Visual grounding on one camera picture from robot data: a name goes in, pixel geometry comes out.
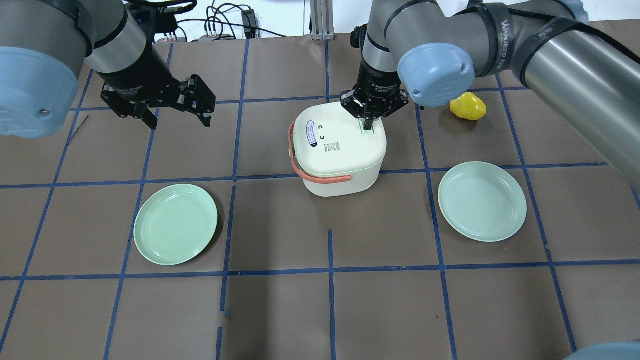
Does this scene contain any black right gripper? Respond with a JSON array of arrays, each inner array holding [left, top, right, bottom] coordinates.
[[340, 63, 409, 132]]

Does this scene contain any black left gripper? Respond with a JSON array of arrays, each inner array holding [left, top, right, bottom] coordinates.
[[100, 47, 217, 130]]

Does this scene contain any white rice cooker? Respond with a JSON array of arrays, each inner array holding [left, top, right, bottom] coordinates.
[[287, 102, 387, 198]]

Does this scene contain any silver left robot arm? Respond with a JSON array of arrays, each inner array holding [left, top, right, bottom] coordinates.
[[0, 0, 217, 139]]

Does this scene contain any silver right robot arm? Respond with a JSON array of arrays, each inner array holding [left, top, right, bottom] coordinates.
[[340, 0, 640, 190]]

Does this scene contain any yellow toy bell pepper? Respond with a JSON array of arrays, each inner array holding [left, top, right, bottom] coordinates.
[[449, 92, 488, 121]]

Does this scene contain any green plate far from toy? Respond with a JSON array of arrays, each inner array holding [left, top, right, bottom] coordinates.
[[133, 183, 218, 266]]

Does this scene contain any black power adapter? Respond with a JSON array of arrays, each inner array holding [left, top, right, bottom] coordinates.
[[241, 9, 258, 39]]

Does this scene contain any green plate near yellow toy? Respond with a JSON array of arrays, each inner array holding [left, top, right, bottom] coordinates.
[[438, 161, 528, 243]]

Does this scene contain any aluminium frame post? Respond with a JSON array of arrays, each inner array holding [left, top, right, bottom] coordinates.
[[310, 0, 336, 41]]

